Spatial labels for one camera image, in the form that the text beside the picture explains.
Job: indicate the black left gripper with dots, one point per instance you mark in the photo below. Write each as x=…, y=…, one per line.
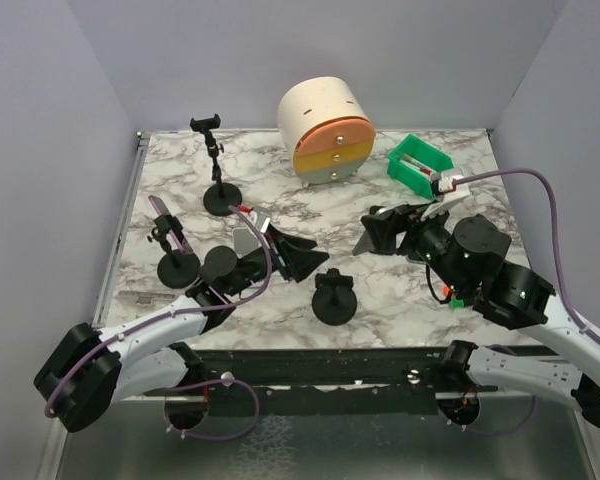
x=292, y=263

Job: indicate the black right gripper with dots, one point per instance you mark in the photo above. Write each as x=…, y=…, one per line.
x=384, y=227

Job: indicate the silver phone with dark screen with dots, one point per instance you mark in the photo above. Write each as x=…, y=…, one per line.
x=366, y=244

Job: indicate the silver folding phone stand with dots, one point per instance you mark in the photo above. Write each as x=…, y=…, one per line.
x=244, y=241

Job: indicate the black round-base phone stand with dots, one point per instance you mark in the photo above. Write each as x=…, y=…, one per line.
x=334, y=301

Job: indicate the black adjustable phone stand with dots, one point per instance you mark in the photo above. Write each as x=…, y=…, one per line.
x=220, y=196

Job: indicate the small black phone stand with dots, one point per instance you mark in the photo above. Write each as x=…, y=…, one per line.
x=176, y=270

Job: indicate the purple phone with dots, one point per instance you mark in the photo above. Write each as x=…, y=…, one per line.
x=168, y=224

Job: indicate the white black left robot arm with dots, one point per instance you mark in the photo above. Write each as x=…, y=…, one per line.
x=91, y=369

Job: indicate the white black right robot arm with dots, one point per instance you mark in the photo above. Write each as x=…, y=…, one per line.
x=471, y=261

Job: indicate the items inside green bin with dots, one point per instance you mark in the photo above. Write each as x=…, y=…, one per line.
x=418, y=167

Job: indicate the green plastic bin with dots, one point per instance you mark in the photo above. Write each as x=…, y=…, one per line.
x=422, y=151

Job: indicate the cream cylindrical drawer organizer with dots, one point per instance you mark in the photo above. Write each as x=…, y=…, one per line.
x=324, y=129

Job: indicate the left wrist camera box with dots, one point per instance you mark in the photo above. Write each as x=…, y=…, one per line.
x=261, y=216

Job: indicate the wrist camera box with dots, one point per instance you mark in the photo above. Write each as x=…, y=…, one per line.
x=261, y=216
x=446, y=194

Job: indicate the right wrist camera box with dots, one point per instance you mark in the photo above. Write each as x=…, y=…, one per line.
x=446, y=194

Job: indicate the black front mounting rail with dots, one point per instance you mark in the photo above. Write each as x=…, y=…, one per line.
x=328, y=381

